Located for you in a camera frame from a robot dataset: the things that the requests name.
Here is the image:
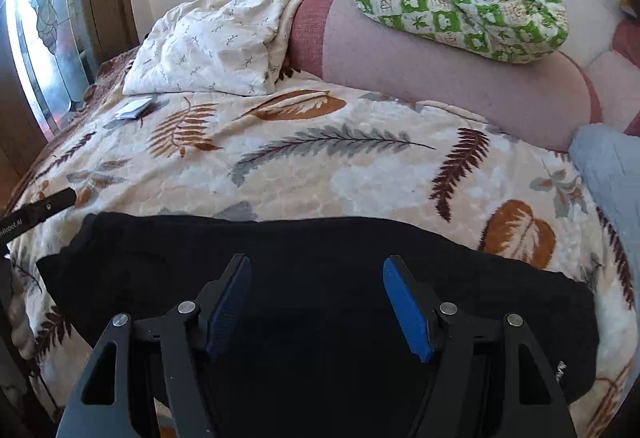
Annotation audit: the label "stained glass door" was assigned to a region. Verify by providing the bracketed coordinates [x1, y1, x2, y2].
[4, 0, 101, 143]

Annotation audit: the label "pink sofa backrest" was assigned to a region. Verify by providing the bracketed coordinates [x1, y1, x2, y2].
[287, 0, 640, 153]

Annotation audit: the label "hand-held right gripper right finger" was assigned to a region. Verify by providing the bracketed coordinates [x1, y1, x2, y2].
[382, 256, 578, 438]

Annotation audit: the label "small white packet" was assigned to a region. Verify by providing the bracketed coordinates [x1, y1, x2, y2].
[115, 98, 155, 121]

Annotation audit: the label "white floral pillow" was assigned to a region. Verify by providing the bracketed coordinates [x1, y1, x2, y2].
[122, 0, 313, 97]

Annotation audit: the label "black pants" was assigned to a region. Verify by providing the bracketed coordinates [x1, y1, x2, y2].
[36, 212, 600, 438]

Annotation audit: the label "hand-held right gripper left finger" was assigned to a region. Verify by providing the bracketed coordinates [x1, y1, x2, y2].
[56, 254, 252, 438]

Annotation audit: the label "light blue cloth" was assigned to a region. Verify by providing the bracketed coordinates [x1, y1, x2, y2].
[569, 123, 640, 289]

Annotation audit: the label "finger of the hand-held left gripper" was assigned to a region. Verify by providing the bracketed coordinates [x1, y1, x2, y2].
[0, 188, 77, 255]

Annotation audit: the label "leaf print blanket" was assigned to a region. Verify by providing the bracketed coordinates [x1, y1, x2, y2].
[5, 45, 638, 438]

